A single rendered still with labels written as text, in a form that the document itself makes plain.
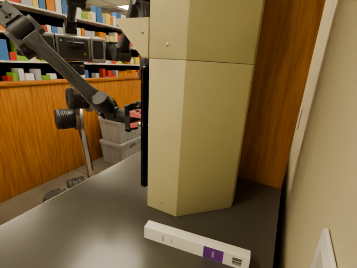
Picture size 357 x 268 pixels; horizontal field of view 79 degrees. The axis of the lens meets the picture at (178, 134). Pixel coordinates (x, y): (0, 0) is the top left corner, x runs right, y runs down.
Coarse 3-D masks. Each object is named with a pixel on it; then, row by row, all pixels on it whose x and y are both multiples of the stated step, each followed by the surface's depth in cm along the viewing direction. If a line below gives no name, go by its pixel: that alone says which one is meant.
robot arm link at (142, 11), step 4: (132, 0) 109; (136, 0) 106; (136, 4) 108; (140, 4) 108; (144, 4) 108; (148, 4) 109; (140, 8) 109; (144, 8) 108; (148, 8) 110; (140, 12) 109; (144, 12) 109; (148, 12) 110; (140, 16) 110; (144, 16) 109; (148, 16) 110; (140, 56) 113; (140, 60) 112; (144, 60) 110; (148, 60) 111; (140, 64) 112; (144, 64) 109; (148, 64) 111; (140, 68) 113
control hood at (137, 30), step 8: (120, 24) 60; (128, 24) 59; (136, 24) 57; (144, 24) 56; (128, 32) 59; (136, 32) 58; (144, 32) 57; (136, 40) 59; (144, 40) 58; (136, 48) 59; (144, 48) 58; (144, 56) 59
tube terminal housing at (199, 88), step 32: (160, 0) 53; (192, 0) 50; (224, 0) 52; (256, 0) 54; (160, 32) 55; (192, 32) 52; (224, 32) 54; (256, 32) 57; (160, 64) 57; (192, 64) 55; (224, 64) 57; (160, 96) 60; (192, 96) 57; (224, 96) 60; (160, 128) 62; (192, 128) 60; (224, 128) 63; (160, 160) 65; (192, 160) 64; (224, 160) 67; (160, 192) 69; (192, 192) 67; (224, 192) 71
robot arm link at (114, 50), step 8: (144, 0) 110; (128, 8) 120; (136, 8) 117; (128, 16) 120; (136, 16) 121; (120, 40) 131; (128, 40) 129; (120, 48) 131; (128, 48) 133; (112, 56) 137; (120, 56) 134
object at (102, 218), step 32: (128, 160) 105; (64, 192) 77; (96, 192) 78; (128, 192) 79; (256, 192) 84; (32, 224) 62; (64, 224) 63; (96, 224) 63; (128, 224) 64; (192, 224) 66; (224, 224) 66; (256, 224) 67; (0, 256) 52; (32, 256) 52; (64, 256) 53; (96, 256) 53; (128, 256) 54; (160, 256) 54; (192, 256) 55; (256, 256) 56
